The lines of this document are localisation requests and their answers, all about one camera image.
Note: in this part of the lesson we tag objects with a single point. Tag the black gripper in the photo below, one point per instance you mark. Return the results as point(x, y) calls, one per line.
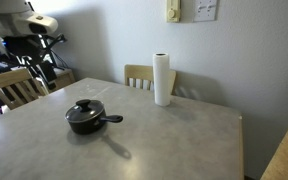
point(19, 48)

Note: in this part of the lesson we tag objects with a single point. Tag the glass pot lid black knob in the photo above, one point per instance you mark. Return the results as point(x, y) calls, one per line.
point(84, 110)

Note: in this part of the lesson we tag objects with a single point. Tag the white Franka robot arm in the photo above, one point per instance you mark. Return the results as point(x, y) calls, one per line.
point(7, 15)

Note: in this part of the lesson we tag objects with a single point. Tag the small wooden cabinet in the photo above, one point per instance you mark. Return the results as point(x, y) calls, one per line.
point(64, 78)

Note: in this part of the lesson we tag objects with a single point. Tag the light wooden slat chair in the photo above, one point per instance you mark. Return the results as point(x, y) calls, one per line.
point(7, 80)
point(137, 73)

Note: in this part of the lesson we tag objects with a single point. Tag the white paper towel roll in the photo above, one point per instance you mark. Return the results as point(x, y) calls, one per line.
point(161, 80)

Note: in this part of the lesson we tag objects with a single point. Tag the wooden counter top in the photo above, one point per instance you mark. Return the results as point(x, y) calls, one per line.
point(285, 153)

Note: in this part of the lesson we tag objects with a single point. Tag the beige wall thermostat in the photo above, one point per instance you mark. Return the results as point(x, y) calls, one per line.
point(173, 10)

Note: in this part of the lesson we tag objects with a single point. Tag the white light switch plate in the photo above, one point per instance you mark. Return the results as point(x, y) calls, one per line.
point(205, 10)

